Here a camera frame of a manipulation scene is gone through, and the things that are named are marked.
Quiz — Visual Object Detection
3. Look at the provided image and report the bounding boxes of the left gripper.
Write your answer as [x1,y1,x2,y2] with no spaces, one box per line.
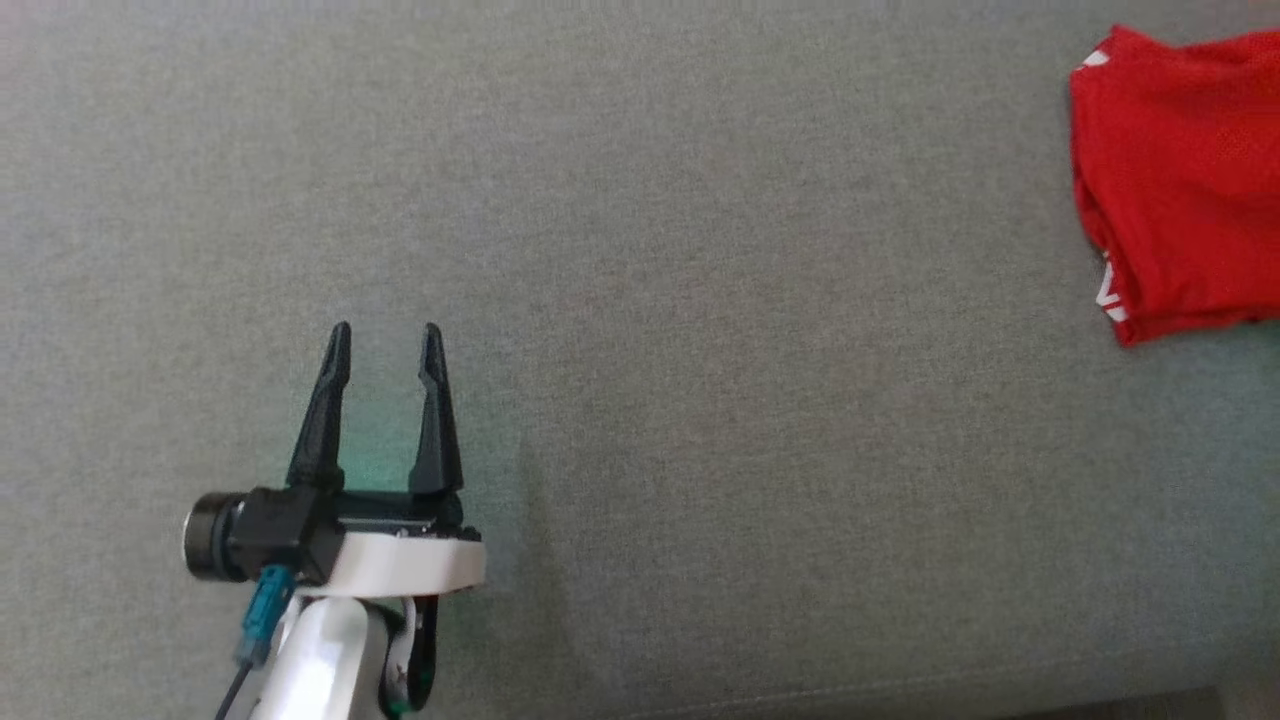
[286,321,489,601]

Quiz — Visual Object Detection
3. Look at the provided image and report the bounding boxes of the red mesh shorts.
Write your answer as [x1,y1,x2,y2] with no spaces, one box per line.
[1068,24,1280,348]

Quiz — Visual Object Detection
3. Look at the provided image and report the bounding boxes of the large grey sofa cushion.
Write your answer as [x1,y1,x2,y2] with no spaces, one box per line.
[0,0,1280,720]

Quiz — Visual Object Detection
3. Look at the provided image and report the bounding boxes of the cyan left camera cable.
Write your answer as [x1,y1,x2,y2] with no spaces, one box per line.
[213,563,299,720]

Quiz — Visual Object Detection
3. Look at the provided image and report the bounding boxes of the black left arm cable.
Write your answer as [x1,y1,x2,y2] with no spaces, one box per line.
[380,594,441,719]

